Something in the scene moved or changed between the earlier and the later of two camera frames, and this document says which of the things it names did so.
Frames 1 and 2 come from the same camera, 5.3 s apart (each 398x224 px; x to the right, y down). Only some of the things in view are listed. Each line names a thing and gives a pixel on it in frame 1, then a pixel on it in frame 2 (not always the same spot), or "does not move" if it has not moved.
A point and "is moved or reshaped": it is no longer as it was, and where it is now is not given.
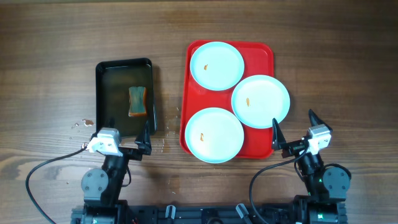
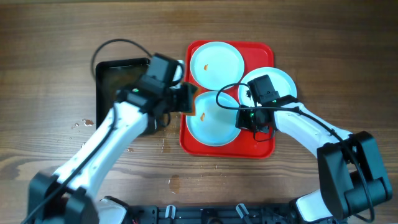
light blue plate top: x=217 y=66 does not move
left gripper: x=143 y=141 → x=180 y=105
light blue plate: x=259 y=99 is moved or reshaped
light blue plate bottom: x=214 y=135 is moved or reshaped
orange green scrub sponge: x=138 y=106 is moved or reshaped
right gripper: x=293 y=148 → x=242 y=122
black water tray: x=114 y=78 does not move
